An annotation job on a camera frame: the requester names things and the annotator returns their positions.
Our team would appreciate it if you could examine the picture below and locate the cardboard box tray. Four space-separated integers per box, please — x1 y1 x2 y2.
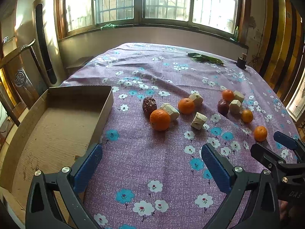
1 85 114 222

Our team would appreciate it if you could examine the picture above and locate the window with metal bars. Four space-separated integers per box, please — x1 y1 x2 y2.
56 0 244 40

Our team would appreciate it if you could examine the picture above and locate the small black jar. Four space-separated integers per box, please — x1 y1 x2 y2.
236 53 247 69

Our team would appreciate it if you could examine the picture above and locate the green bottle on sill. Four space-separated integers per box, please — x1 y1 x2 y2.
234 26 239 41

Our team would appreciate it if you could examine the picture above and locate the wooden chair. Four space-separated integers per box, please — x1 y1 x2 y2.
0 38 45 127

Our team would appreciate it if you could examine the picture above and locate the green leafy vegetable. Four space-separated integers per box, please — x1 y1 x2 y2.
187 53 224 66

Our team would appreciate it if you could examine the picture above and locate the purple floral tablecloth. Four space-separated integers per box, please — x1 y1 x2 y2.
63 43 298 228

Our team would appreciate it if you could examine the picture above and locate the stained glass door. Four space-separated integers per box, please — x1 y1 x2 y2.
286 72 304 123

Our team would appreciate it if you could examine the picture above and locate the small orange tangerine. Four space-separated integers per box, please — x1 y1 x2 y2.
241 110 253 123

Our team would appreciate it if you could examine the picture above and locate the green cloth on sill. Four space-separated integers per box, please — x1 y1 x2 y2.
100 23 116 31

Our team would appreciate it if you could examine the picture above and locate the round beige sugarcane chunk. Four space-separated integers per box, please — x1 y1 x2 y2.
191 112 207 130

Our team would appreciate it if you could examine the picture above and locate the white standing air conditioner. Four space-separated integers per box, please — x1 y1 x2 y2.
32 0 67 87

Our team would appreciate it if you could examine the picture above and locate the large orange tangerine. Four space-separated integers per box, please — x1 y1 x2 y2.
149 109 171 131

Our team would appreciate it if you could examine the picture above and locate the dark red jujube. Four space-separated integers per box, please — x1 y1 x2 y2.
142 97 157 118

